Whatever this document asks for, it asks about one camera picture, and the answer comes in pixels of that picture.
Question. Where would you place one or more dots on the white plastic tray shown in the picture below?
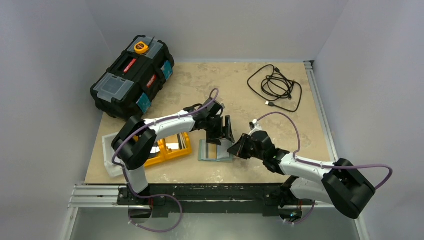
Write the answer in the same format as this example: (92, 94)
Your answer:
(108, 152)

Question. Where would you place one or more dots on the aluminium frame rail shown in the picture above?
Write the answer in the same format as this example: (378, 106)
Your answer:
(95, 214)

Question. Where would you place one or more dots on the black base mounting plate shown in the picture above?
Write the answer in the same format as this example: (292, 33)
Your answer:
(266, 199)

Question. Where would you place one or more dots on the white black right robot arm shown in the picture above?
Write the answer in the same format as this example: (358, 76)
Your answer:
(338, 184)

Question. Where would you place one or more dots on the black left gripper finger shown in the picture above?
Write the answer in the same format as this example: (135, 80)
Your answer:
(227, 129)
(214, 137)

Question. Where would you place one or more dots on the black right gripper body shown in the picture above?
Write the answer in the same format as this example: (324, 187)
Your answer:
(249, 146)

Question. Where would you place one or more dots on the yellow bin with black cards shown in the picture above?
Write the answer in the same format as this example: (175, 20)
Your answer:
(155, 156)

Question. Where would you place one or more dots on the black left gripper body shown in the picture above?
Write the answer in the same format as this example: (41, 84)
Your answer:
(215, 123)

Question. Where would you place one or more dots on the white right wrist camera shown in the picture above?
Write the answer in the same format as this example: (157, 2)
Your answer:
(254, 126)

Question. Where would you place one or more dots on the black plastic toolbox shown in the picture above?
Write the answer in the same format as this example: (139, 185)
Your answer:
(129, 86)

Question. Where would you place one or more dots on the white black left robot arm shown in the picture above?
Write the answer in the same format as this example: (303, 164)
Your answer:
(133, 144)

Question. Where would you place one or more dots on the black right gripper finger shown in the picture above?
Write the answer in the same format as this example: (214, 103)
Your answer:
(243, 145)
(240, 152)

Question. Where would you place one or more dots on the yellow bin with tan cards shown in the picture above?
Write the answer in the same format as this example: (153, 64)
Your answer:
(169, 155)

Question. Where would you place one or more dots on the yellow tape measure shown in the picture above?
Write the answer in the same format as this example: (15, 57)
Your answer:
(141, 48)

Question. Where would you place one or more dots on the stack of black cards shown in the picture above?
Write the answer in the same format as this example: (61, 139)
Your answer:
(154, 151)

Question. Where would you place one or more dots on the stack of tan cards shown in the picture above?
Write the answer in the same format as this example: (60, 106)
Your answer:
(176, 142)

